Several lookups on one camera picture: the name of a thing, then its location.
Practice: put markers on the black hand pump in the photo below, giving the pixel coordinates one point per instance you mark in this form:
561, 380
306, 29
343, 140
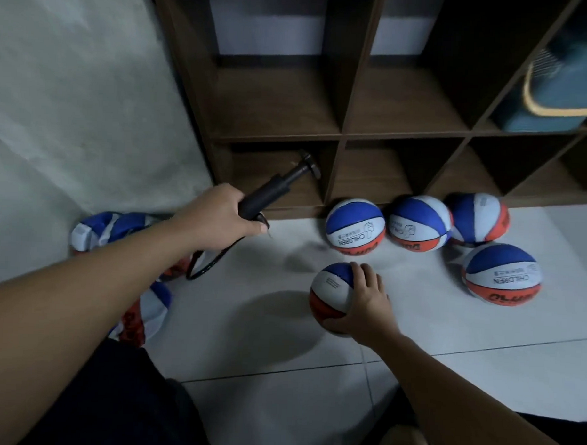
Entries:
270, 195

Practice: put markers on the brown wooden cubby shelf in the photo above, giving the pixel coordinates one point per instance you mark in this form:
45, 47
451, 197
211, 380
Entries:
278, 104

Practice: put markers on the teal basket with yellow rim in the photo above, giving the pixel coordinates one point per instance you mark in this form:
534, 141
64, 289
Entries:
558, 75

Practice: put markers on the black sandal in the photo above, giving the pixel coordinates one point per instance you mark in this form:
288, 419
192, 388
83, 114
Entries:
393, 411

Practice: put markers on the person's left hand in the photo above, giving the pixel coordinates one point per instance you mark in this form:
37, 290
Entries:
217, 217

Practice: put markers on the person's left forearm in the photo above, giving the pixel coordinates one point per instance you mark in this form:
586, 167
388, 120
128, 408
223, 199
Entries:
68, 337

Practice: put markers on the person's right forearm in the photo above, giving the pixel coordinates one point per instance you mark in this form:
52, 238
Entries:
469, 409

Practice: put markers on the person's right hand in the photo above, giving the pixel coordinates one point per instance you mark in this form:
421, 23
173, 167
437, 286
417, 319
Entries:
367, 314

